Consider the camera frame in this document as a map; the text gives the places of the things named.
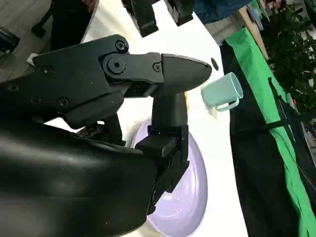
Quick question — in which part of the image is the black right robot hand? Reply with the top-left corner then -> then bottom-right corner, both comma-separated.
0,34 -> 213,237

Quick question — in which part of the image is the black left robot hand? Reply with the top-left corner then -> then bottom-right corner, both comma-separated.
122,0 -> 195,38

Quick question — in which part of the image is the person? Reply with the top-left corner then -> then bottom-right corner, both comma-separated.
195,0 -> 251,25

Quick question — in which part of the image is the black office chair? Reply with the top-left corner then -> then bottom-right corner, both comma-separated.
31,0 -> 100,52

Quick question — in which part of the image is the pale green mug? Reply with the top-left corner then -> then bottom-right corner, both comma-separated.
201,72 -> 244,112

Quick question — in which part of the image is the green cloth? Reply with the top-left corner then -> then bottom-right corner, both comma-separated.
224,26 -> 316,237

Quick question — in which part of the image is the wooden board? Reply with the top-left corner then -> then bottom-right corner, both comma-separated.
237,4 -> 269,60

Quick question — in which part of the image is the lilac plate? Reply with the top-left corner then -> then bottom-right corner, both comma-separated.
127,116 -> 208,237

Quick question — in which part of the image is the green leafy plant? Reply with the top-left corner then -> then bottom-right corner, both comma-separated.
259,0 -> 316,117

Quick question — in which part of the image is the black cloth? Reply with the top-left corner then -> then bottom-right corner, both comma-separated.
219,40 -> 310,237

